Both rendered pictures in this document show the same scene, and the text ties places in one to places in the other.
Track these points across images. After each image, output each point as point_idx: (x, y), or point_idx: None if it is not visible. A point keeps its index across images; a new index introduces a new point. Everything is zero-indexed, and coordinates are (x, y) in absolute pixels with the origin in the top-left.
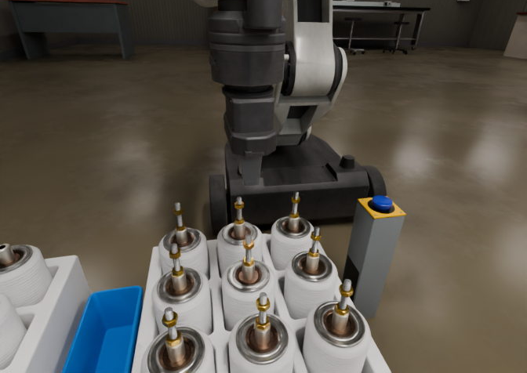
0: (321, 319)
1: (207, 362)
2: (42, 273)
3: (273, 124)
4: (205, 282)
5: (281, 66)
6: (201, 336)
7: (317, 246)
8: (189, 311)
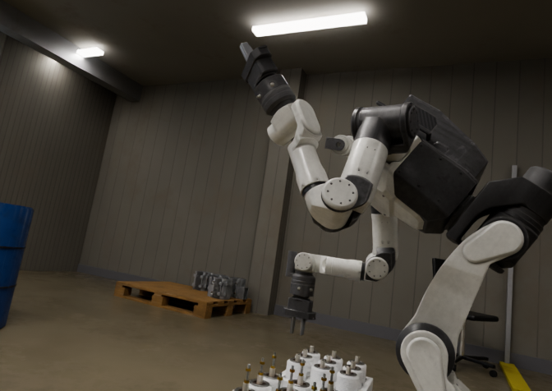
0: (250, 389)
1: (263, 378)
2: (343, 385)
3: (287, 306)
4: (296, 387)
5: (292, 288)
6: (272, 378)
7: (278, 385)
8: (287, 385)
